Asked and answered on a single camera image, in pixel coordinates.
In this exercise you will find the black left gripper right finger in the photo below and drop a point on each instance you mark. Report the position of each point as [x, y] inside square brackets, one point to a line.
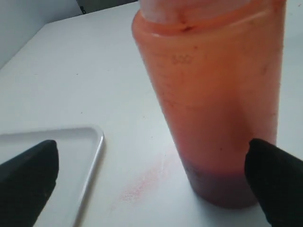
[276, 179]

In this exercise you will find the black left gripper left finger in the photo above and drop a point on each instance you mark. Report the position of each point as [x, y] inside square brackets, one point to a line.
[26, 183]

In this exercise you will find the orange sauce squeeze bottle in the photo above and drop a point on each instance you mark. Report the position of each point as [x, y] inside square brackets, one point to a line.
[215, 66]

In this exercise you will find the white rectangular plastic tray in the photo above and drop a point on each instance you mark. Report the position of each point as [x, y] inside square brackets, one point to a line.
[80, 149]

